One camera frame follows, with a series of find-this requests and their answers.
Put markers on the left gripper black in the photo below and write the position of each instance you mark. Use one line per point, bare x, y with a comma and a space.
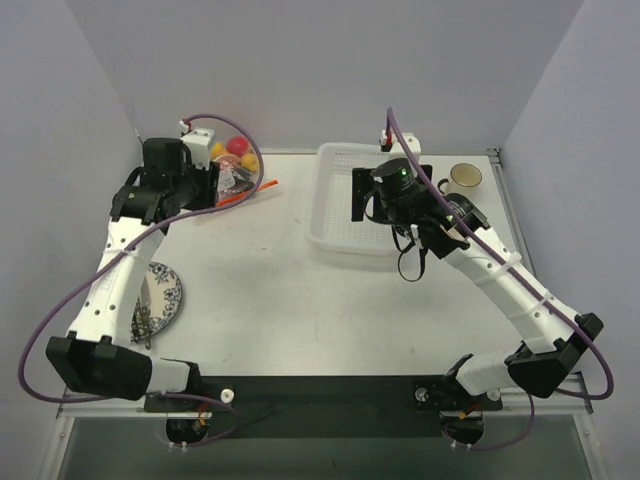
207, 185

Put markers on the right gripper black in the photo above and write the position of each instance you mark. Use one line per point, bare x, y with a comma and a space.
358, 193

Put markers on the clear zip top bag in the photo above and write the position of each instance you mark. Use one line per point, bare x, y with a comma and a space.
234, 180

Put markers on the fake red pepper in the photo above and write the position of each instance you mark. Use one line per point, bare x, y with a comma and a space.
238, 146

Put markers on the fake yellow orange fruit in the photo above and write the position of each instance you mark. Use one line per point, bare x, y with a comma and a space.
250, 162

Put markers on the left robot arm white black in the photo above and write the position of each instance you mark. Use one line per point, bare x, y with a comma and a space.
94, 357

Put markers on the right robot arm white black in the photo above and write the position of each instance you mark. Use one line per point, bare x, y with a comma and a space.
450, 226

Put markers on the white plastic basket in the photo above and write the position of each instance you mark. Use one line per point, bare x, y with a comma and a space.
329, 225

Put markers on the cream enamel mug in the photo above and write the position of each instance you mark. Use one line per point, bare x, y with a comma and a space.
463, 178

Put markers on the blue floral plate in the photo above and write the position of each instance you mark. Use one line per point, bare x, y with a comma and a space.
165, 295

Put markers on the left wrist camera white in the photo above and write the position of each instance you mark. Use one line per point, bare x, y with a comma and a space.
200, 142

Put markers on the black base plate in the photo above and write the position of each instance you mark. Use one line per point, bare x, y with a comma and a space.
323, 407

